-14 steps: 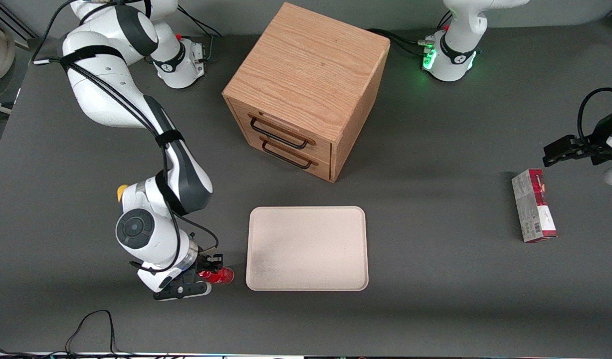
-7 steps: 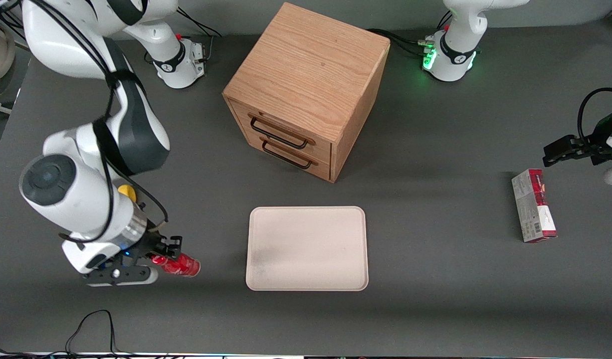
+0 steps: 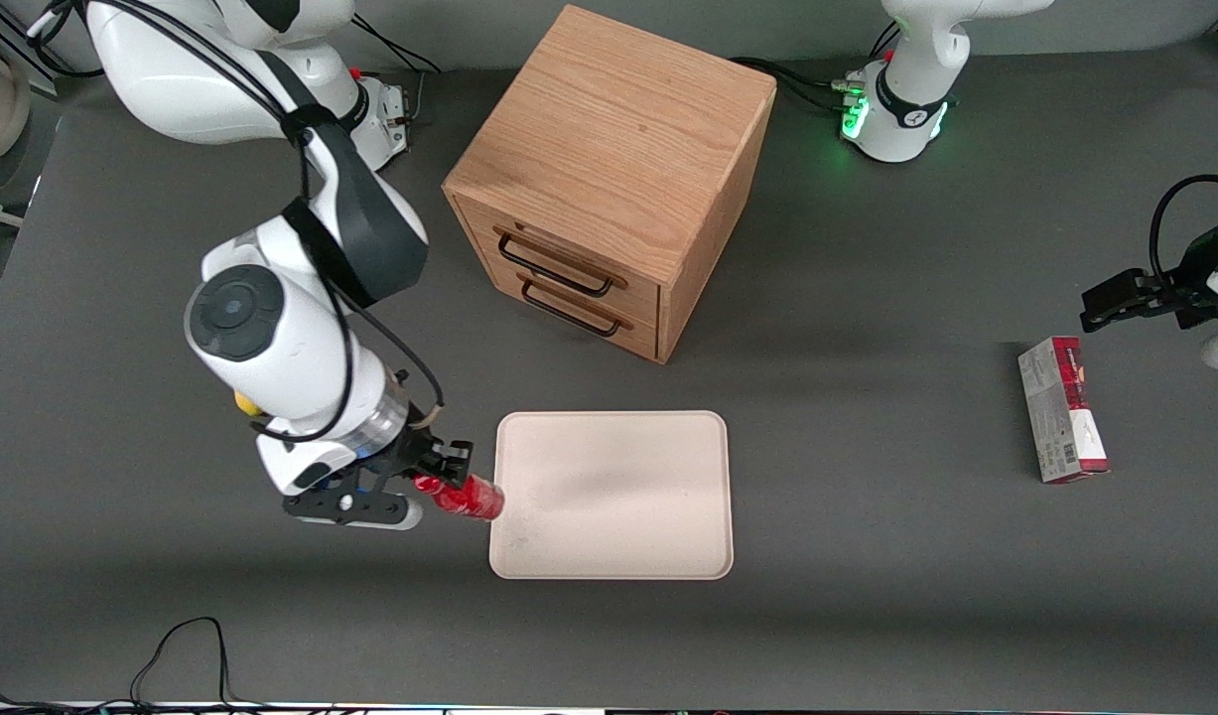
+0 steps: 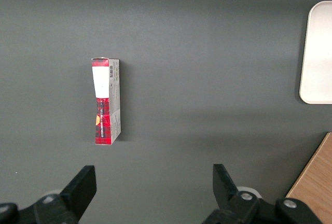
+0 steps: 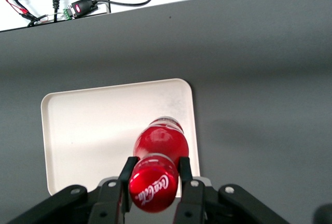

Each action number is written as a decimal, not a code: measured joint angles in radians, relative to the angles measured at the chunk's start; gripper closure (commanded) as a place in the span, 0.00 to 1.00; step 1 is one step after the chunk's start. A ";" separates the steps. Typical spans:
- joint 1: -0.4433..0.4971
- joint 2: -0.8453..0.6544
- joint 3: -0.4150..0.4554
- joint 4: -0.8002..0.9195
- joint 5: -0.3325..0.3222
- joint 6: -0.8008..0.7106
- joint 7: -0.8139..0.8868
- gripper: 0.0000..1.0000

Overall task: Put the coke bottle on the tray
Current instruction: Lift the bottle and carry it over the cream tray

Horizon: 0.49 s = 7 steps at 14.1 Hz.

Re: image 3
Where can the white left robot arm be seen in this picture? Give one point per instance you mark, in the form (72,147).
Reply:
(911,89)

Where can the oak wooden drawer cabinet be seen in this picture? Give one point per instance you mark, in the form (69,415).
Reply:
(618,159)

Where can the red coke bottle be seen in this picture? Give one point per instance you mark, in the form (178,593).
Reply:
(470,499)

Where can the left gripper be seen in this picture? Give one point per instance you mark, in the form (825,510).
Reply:
(1186,292)

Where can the beige rectangular tray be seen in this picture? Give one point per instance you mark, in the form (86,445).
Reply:
(618,497)

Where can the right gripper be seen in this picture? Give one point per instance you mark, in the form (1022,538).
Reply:
(417,452)

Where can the yellow lemon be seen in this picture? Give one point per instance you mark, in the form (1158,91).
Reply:
(245,403)

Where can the aluminium frame profile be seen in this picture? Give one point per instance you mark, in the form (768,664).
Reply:
(3,20)

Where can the grey and red carton box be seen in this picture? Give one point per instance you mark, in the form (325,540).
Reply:
(1061,409)

